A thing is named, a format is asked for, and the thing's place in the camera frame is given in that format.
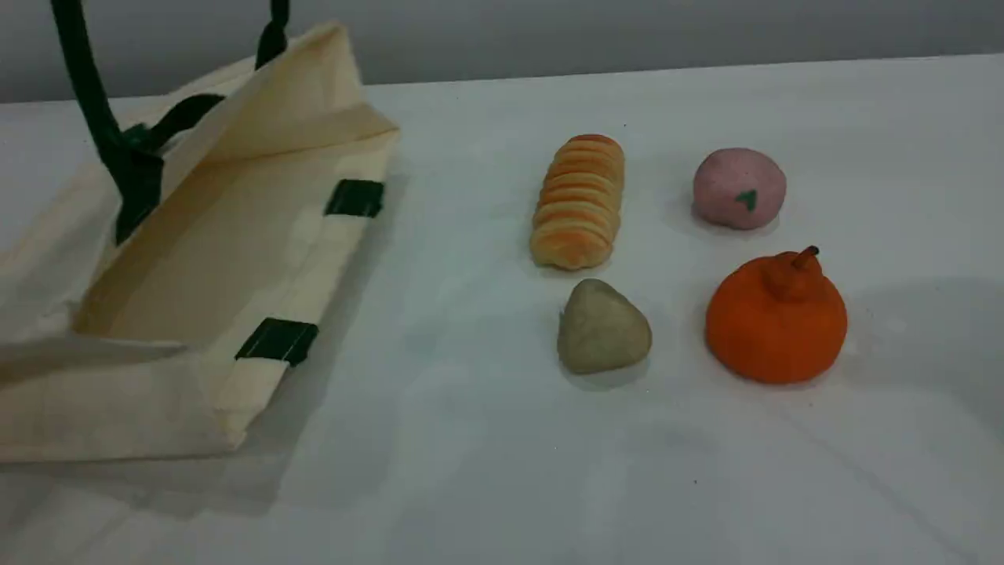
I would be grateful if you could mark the long ridged golden bread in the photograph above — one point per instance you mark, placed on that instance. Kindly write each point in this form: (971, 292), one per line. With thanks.
(576, 204)

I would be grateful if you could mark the pink round pastry green leaf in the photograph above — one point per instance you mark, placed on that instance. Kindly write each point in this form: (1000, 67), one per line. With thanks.
(733, 180)

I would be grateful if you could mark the beige egg yolk pastry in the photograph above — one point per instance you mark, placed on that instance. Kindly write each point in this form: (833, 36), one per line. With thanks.
(600, 329)

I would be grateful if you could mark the orange tangerine-shaped pastry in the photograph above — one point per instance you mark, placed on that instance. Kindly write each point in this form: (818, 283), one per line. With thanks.
(776, 329)

